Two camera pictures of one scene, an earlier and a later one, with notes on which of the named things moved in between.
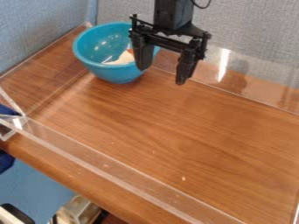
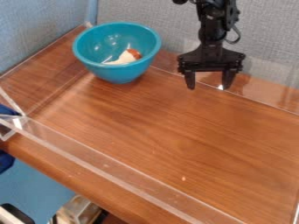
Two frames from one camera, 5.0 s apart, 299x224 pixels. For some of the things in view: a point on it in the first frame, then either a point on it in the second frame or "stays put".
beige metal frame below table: x=80 y=211 stays put
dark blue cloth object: x=7 y=158 stays put
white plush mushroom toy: x=124 y=59 stays put
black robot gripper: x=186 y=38 to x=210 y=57
